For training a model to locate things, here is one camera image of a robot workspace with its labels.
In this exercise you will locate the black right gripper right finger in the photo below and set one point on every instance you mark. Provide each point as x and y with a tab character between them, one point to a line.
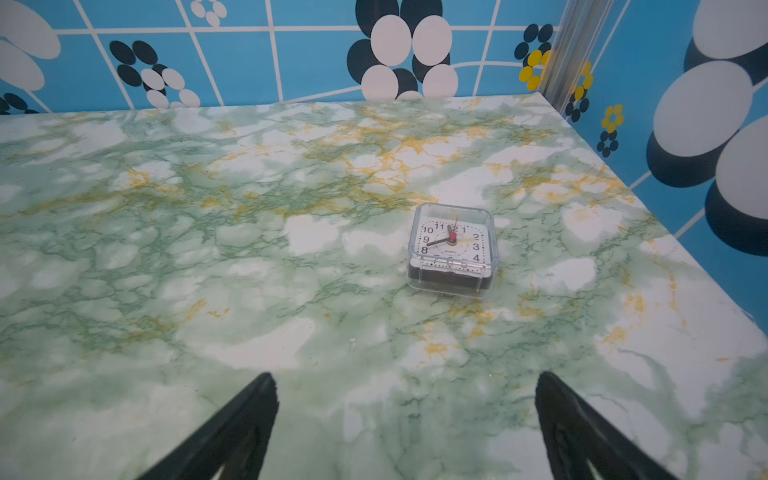
581	443

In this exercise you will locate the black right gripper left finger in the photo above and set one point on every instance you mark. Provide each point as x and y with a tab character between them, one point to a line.
232	444

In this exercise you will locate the aluminium corner frame post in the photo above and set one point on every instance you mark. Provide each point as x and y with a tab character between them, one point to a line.
580	26

